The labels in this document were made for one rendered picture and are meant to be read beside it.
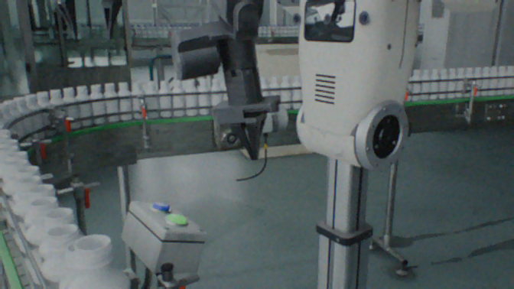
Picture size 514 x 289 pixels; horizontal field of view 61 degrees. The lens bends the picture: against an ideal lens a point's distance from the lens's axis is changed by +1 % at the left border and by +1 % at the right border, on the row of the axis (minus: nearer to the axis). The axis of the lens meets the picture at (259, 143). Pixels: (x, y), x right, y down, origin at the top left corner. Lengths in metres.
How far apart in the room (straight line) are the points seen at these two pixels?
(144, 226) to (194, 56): 0.29
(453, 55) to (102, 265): 6.06
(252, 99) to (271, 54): 3.84
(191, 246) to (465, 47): 5.97
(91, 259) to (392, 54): 0.67
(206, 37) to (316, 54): 0.37
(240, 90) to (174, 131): 1.37
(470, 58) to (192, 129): 5.04
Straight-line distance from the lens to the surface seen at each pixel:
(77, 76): 5.63
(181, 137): 2.03
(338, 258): 1.09
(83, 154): 1.92
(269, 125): 1.95
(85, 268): 0.49
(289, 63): 4.58
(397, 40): 0.92
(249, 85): 0.66
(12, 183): 0.94
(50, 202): 0.74
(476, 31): 6.56
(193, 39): 0.63
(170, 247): 0.69
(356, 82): 0.89
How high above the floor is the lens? 1.42
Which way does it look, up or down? 16 degrees down
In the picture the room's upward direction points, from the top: straight up
